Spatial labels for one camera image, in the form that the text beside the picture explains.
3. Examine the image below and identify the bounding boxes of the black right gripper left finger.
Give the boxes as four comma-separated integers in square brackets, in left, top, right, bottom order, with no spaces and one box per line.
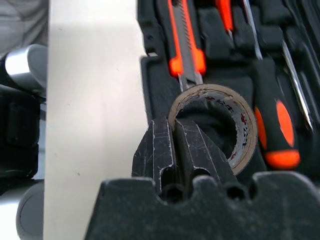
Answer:
[131,118,180,194]

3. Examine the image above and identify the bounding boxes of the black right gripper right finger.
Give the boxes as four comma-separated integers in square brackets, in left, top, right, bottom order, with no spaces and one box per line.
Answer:
[174,119,239,187]

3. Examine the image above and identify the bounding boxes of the brown tape roll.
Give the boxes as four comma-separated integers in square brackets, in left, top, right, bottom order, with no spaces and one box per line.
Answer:
[167,83,259,176]

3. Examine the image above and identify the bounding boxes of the black and orange screwdriver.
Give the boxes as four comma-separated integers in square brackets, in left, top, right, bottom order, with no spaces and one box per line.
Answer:
[241,0,301,171]

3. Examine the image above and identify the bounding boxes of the dark green plastic tool case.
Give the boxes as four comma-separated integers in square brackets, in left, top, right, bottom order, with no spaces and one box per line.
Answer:
[136,0,320,177]

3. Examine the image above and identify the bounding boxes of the orange utility knife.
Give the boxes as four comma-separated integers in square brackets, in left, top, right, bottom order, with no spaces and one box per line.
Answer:
[166,0,207,92]

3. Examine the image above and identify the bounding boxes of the shiny metal rod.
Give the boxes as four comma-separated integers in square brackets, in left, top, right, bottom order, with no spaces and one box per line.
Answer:
[281,39,315,133]

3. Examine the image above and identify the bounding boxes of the silver and black robot body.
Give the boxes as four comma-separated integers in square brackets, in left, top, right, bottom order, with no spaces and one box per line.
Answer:
[0,44,49,240]

